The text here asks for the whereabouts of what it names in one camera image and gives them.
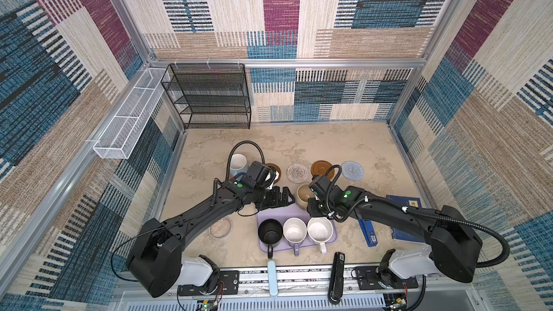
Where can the white mug blue handle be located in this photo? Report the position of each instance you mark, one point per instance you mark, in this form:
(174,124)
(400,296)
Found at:
(238,164)

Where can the white mug lavender handle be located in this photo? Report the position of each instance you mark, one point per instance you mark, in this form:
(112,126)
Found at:
(295,231)

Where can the clear glass petri dish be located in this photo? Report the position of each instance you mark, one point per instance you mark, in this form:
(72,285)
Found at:
(222,229)

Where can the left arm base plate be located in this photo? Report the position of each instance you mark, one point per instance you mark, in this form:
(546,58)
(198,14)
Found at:
(227,281)

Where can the beige ceramic mug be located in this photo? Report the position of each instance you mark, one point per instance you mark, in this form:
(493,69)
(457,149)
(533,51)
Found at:
(303,195)

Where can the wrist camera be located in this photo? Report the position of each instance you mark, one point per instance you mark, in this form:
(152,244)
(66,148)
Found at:
(319,183)
(256,176)

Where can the white speckled mug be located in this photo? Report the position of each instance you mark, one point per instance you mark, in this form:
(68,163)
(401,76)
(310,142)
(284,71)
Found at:
(320,231)

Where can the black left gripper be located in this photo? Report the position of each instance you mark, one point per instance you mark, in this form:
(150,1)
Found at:
(276,202)

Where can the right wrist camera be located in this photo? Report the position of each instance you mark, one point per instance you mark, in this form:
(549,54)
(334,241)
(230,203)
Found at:
(319,183)

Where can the light brown wooden coaster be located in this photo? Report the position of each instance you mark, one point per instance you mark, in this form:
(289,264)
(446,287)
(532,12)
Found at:
(322,167)

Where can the black wire shelf rack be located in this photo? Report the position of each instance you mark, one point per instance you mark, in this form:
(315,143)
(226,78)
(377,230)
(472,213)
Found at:
(209,95)

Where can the dark brown wooden coaster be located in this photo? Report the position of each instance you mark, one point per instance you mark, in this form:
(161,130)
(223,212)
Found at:
(274,173)

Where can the multicolour woven round coaster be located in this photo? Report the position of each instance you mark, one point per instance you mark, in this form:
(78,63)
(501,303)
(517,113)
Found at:
(298,173)

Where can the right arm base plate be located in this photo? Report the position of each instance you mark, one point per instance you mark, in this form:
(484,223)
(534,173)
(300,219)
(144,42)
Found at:
(372,277)

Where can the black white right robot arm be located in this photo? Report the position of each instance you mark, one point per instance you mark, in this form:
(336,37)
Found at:
(453,242)

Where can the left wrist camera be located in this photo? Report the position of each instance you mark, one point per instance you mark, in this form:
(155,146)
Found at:
(256,176)

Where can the black mug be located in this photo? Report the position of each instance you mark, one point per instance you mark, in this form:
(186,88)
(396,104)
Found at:
(270,233)

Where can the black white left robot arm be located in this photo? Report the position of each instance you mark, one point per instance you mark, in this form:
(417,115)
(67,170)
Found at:
(155,257)

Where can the blue book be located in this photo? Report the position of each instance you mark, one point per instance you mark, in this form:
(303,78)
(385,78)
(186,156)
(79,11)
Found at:
(398,234)

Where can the white wire mesh basket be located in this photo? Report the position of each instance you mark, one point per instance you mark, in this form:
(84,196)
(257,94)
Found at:
(120,137)

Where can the blue-grey woven round coaster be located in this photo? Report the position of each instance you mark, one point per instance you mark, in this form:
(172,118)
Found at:
(352,171)

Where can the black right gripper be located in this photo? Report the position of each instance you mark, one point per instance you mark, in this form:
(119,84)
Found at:
(315,208)

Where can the blue black stapler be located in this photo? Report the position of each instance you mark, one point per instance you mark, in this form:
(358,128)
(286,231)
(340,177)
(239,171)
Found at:
(369,233)

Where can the light blue plastic bar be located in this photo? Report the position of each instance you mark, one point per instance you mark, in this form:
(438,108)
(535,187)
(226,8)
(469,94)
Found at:
(272,278)

